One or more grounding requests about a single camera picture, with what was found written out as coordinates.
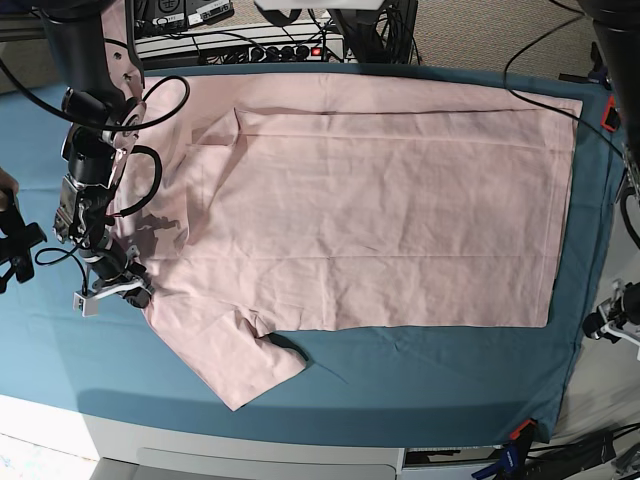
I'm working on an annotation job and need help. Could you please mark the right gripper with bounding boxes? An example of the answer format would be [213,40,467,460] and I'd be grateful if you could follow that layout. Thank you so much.
[82,244,152,308]

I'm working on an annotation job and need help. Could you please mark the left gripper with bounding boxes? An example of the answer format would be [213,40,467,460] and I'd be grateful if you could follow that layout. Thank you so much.
[582,279,639,348]

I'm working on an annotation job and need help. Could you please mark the pink T-shirt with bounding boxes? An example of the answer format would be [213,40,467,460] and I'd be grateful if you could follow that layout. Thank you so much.
[114,74,582,410]

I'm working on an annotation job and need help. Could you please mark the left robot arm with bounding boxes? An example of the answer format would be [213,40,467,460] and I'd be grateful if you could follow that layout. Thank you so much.
[579,1,639,346]

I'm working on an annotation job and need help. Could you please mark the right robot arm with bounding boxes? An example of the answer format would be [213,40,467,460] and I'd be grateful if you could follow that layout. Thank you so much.
[34,1,162,316]

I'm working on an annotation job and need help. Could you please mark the teal table cloth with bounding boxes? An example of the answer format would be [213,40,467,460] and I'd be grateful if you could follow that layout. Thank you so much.
[1,76,622,447]

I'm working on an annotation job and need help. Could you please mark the black tripod clamp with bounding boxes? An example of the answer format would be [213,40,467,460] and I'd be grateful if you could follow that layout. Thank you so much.
[0,167,49,296]

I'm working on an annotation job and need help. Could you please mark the orange blue clamp lower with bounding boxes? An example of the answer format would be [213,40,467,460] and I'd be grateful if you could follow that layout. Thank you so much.
[471,419,537,480]

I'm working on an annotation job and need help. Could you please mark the orange black clamp upper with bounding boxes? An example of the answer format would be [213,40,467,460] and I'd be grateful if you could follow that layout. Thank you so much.
[600,95,621,133]

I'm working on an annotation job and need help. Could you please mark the white power strip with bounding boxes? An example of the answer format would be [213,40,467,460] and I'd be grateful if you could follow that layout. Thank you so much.
[241,42,345,63]

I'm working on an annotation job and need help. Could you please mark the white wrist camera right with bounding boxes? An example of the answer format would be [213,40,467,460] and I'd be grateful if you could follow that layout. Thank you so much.
[73,291,99,317]

